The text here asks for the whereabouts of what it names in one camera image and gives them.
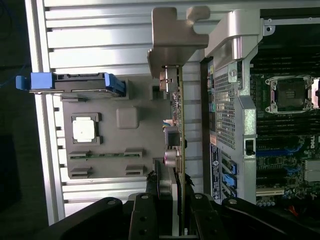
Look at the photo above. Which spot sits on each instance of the silver cpu chip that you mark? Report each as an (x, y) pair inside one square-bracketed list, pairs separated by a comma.
[(83, 128)]

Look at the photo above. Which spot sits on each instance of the hard disk with blue carrier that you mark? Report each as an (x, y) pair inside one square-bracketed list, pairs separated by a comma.
[(80, 82)]

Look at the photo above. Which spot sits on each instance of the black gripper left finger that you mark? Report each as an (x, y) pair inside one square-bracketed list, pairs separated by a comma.
[(143, 220)]

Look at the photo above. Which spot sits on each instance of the open black pc case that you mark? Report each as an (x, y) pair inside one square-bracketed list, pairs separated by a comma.
[(246, 120)]

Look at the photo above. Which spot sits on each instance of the silver chipset heatsink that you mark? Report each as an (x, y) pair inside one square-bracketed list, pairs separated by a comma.
[(312, 171)]

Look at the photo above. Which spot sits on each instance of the green ram stick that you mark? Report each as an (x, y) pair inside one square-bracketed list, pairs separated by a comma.
[(107, 155)]

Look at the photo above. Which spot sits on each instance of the blue expansion slot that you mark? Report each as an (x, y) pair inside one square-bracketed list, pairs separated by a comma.
[(272, 151)]

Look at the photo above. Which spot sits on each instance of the white expansion slot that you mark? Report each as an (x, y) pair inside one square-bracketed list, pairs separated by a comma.
[(270, 192)]

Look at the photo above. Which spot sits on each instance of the green motherboard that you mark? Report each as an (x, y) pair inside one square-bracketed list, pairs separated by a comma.
[(275, 165)]

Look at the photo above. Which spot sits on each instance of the grey parts rack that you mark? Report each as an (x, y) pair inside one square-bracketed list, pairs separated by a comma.
[(110, 145)]

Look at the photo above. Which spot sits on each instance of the metal socket cover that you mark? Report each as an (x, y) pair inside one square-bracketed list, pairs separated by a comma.
[(316, 92)]

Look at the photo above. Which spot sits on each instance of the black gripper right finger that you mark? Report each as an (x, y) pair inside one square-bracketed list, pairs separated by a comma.
[(205, 220)]

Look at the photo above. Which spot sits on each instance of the cpu socket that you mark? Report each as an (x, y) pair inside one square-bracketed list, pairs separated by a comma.
[(290, 93)]

